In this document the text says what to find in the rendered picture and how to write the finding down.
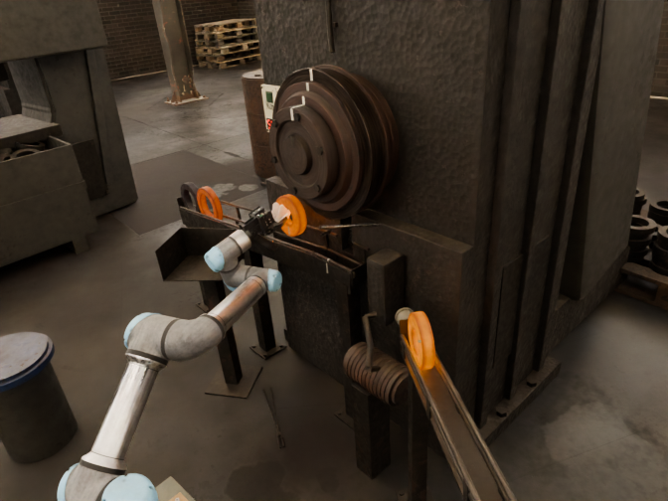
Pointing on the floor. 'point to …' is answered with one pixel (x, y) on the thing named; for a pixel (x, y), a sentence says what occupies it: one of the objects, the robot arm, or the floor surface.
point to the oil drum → (259, 139)
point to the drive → (609, 161)
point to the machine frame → (453, 180)
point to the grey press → (66, 91)
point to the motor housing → (374, 405)
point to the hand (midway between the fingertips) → (289, 211)
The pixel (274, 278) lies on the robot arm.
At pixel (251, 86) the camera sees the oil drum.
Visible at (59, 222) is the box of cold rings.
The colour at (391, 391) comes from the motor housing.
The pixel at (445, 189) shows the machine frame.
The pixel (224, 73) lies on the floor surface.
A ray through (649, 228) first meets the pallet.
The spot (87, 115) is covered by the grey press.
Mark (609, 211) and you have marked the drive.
